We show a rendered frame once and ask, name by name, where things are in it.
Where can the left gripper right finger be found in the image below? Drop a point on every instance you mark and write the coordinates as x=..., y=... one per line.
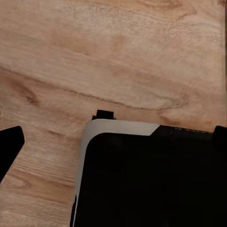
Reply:
x=220, y=141

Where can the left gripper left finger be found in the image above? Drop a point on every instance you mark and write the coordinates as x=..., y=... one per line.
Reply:
x=11, y=142

